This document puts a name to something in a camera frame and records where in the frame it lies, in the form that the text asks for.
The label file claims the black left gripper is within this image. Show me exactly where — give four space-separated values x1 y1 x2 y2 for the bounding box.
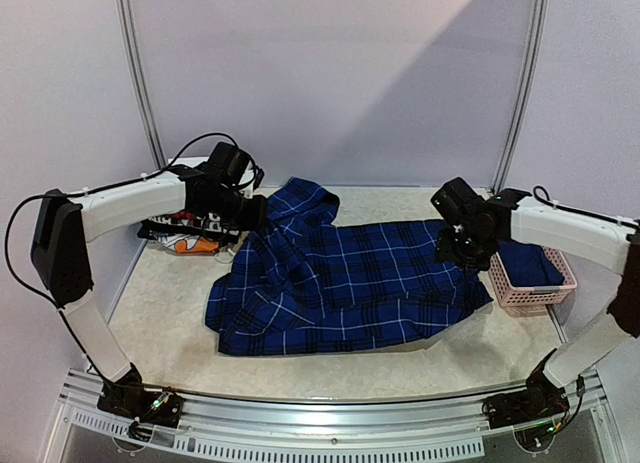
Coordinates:
202 184 268 231

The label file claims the pink plastic laundry basket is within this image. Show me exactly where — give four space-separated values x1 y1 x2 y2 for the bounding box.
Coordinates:
488 247 577 317

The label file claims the blue plaid flannel shirt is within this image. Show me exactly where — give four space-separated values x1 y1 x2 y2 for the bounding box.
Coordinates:
204 178 491 357

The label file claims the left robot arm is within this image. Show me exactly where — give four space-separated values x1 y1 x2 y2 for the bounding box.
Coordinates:
23 132 267 417

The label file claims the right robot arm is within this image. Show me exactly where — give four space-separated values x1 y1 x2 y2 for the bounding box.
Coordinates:
431 177 639 428

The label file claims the black shirt with white letters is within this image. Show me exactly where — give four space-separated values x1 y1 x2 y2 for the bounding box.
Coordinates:
137 211 241 243

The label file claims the orange white printed shirt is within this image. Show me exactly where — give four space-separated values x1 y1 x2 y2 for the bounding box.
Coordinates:
156 234 237 258

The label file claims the dark blue garment in basket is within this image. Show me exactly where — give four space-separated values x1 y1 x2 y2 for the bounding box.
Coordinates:
499 241 565 287

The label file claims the right aluminium frame post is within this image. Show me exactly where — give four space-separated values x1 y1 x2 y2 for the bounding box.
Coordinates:
490 0 548 193

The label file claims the aluminium frame post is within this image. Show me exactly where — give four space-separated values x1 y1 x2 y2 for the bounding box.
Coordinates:
116 0 166 168
490 0 548 193

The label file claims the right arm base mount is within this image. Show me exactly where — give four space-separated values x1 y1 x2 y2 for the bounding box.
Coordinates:
482 367 586 448

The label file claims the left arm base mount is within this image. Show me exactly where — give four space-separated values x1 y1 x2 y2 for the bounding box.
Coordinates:
97 365 185 443

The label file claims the aluminium front rail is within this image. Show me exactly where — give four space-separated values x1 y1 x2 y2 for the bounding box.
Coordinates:
43 370 625 462

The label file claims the left aluminium frame post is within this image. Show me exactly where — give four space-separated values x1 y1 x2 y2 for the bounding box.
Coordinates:
116 0 166 168

